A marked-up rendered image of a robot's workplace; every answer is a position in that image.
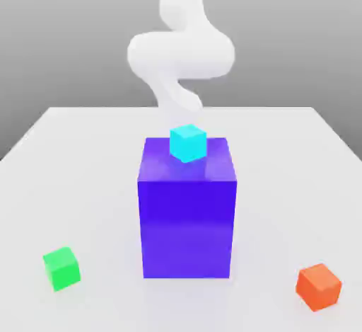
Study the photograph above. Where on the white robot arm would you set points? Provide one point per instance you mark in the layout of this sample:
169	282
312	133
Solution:
181	54

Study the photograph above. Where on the small cyan cube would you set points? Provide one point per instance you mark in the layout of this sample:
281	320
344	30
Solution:
187	145

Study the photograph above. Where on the small green cube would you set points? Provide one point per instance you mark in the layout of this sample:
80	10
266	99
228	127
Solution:
62	269

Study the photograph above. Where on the small orange cube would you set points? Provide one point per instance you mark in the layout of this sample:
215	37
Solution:
318	288

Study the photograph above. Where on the large purple box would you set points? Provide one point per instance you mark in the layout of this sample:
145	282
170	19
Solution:
186	224

